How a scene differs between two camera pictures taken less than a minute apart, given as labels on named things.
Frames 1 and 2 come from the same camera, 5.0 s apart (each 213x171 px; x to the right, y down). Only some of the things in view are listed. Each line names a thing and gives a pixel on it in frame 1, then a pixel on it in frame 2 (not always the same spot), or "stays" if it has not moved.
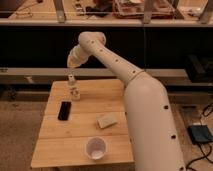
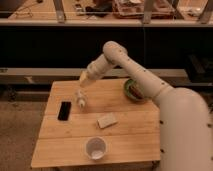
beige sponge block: (107, 121) stays
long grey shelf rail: (60, 75) stays
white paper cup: (96, 147) stays
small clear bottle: (74, 88) → (80, 99)
